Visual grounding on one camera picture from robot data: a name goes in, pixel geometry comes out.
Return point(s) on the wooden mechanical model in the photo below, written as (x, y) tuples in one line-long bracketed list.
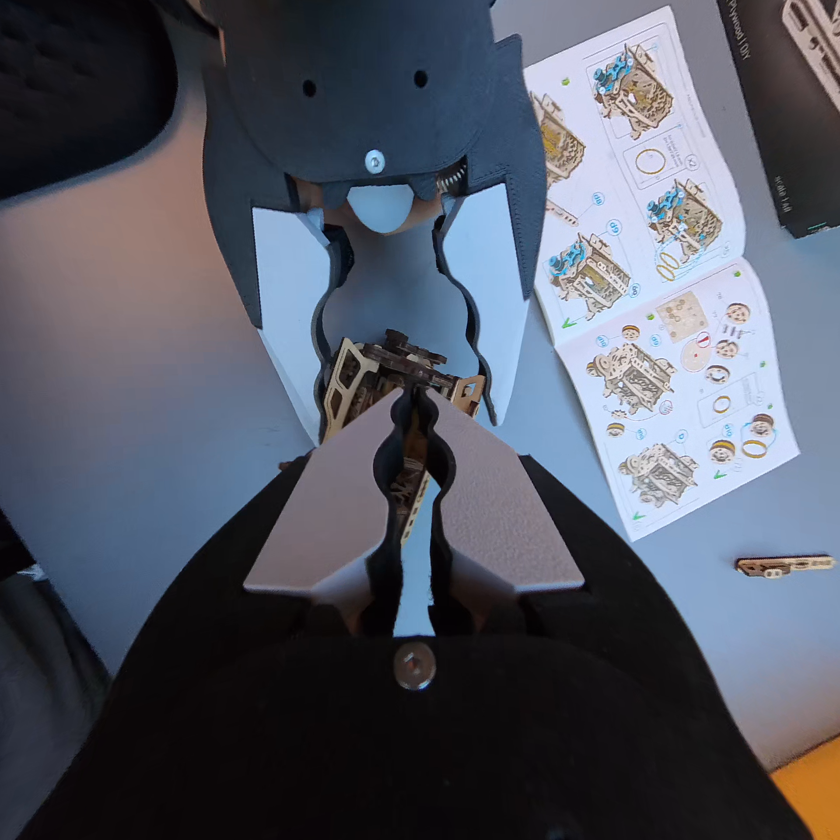
[(367, 374)]

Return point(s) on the model instruction booklet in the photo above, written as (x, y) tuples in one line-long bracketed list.
[(656, 295)]

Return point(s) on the yellow plastic bin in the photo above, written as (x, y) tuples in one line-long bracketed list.
[(810, 800)]

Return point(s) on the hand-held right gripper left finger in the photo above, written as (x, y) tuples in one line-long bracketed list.
[(321, 525)]

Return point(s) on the small slotted wooden part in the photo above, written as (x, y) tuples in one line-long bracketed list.
[(784, 566)]

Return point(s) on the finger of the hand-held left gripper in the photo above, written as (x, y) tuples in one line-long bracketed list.
[(492, 275), (285, 295)]

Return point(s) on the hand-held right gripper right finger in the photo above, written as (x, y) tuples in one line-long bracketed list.
[(512, 525)]

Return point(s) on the black model kit box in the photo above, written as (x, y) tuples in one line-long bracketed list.
[(781, 98)]

